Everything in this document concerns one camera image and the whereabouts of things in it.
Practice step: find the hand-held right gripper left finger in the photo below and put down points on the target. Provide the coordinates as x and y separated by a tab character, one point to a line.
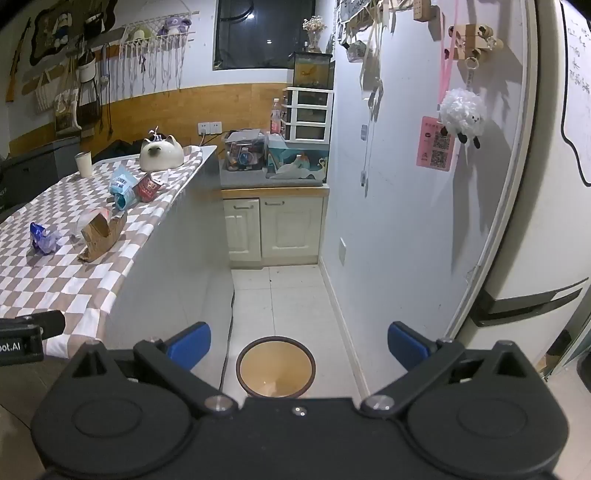
190	345

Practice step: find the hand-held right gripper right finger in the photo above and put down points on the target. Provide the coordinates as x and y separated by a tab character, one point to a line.
405	342

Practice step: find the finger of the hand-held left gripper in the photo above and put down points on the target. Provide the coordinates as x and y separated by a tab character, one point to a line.
48	323

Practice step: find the blue wrapper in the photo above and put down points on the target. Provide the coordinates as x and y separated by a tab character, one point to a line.
42	237

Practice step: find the brown rimmed waste bin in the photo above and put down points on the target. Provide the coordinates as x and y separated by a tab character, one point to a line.
272	369

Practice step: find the light blue snack packet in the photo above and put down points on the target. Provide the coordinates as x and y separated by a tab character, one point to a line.
121	182

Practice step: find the red snack packet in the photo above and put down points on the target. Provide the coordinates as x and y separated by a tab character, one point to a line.
147	187

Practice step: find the brown white checkered tablecloth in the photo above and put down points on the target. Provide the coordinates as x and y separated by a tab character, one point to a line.
69	286

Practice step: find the cream floor cabinet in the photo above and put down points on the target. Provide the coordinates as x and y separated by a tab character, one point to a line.
277	230

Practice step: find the grey cabinet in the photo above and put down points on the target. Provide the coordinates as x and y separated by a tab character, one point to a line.
32	177

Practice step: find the cream cup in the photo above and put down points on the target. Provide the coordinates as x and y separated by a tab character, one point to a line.
84	165

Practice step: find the white refrigerator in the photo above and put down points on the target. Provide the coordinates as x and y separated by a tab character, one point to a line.
531	230

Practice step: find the grey hanging tag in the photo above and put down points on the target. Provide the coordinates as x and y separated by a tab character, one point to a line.
364	177

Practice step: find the cream cat shaped jar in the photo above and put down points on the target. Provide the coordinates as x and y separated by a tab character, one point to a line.
159	157

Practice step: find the pink card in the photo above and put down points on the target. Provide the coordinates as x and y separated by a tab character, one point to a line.
434	150

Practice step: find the clear storage box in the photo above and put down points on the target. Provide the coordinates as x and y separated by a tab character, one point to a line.
244	150

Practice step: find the blue printed box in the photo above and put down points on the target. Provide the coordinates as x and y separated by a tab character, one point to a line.
295	161

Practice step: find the printed tote bag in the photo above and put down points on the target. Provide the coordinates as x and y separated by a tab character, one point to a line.
68	110

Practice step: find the white hanging tag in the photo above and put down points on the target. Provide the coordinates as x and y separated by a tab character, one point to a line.
364	132

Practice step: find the black hanging net bag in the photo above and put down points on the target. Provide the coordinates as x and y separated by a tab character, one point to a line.
87	104

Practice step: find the clear plastic bottle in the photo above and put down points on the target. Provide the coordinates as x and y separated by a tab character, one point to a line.
276	117

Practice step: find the white drawer unit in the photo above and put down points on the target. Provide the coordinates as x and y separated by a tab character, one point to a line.
308	115

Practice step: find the white hanging ribbons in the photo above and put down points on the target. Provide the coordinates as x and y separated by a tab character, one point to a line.
373	69

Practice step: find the white macrame net shelf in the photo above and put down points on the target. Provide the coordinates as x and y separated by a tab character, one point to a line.
152	60

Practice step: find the glass fish tank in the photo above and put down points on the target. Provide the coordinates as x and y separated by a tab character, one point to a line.
310	69

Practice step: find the whiteboard sheet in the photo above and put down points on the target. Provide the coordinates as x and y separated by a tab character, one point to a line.
577	92

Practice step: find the wooden hook rack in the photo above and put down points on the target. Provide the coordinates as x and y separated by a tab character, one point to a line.
475	39

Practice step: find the purple plush toy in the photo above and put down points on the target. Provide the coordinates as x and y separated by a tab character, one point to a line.
174	26

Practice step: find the dark window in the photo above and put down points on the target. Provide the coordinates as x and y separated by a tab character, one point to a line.
263	32

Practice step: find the dried flower vase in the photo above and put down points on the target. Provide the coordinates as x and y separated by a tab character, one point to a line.
314	30

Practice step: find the white wall socket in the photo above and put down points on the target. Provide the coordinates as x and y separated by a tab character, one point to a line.
209	128

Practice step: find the dark wall rug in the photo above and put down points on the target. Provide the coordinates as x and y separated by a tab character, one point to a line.
60	32

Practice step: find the clear wall pouch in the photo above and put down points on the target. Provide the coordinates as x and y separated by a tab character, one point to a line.
356	50

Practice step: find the wall photo cluster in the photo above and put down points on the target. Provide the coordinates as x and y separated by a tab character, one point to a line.
355	16

